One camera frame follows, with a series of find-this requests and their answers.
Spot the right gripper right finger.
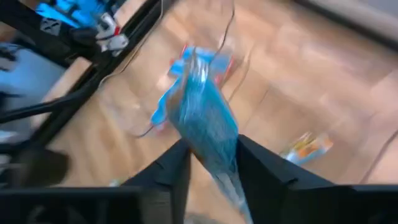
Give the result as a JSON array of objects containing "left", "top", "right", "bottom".
[{"left": 236, "top": 134, "right": 336, "bottom": 224}]

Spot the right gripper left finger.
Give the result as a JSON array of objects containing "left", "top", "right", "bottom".
[{"left": 123, "top": 139, "right": 192, "bottom": 224}]

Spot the multicolour granola bar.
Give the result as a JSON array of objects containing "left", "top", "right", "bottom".
[{"left": 279, "top": 132, "right": 334, "bottom": 166}]

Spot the light blue granola bar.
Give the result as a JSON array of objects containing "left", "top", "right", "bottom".
[
  {"left": 169, "top": 45, "right": 236, "bottom": 86},
  {"left": 164, "top": 67, "right": 254, "bottom": 224},
  {"left": 150, "top": 90, "right": 175, "bottom": 131}
]

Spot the clear plastic bin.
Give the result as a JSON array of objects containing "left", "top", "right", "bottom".
[{"left": 98, "top": 0, "right": 252, "bottom": 139}]

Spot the black aluminium frame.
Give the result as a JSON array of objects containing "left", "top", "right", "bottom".
[{"left": 0, "top": 0, "right": 175, "bottom": 156}]

